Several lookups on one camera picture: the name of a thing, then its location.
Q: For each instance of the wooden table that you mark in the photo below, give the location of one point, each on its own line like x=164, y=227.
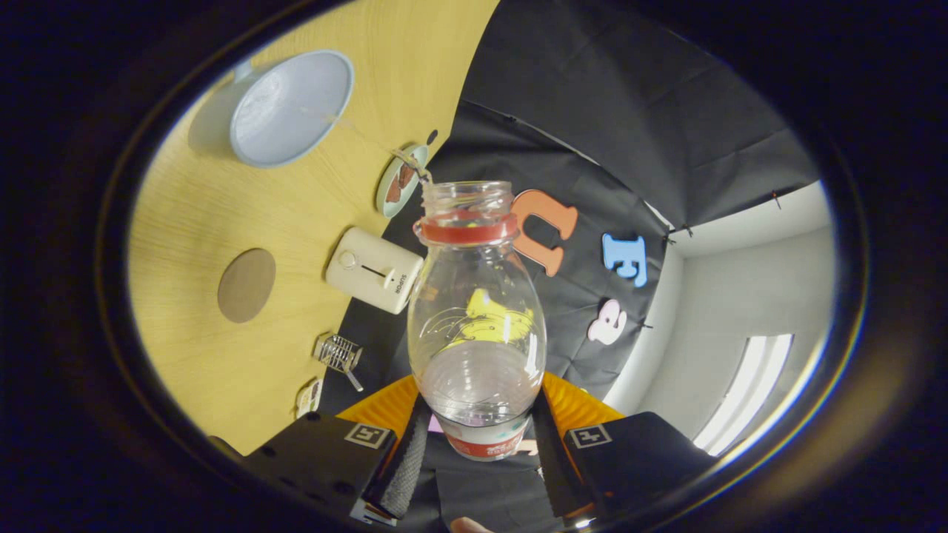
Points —
x=222, y=200

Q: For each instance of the small white condiment dish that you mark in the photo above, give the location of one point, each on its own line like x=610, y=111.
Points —
x=309, y=398

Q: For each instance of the white toaster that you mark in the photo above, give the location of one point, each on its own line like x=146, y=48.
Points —
x=370, y=270

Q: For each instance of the brown round coaster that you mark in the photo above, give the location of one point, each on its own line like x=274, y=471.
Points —
x=246, y=285

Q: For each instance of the pale green plate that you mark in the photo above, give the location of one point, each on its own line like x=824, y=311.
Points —
x=384, y=194

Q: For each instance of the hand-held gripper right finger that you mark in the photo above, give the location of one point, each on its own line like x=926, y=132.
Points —
x=552, y=466

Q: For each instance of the clear plastic juice bottle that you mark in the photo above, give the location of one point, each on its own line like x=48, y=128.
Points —
x=474, y=296

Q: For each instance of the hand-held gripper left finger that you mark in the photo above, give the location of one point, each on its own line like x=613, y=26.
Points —
x=407, y=466

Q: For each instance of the brown cookie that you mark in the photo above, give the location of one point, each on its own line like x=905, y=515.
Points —
x=406, y=176
x=393, y=191

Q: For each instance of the small metal strainer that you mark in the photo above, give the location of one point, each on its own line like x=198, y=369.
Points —
x=338, y=353

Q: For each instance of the long ceiling light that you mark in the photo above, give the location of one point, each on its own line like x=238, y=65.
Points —
x=744, y=392

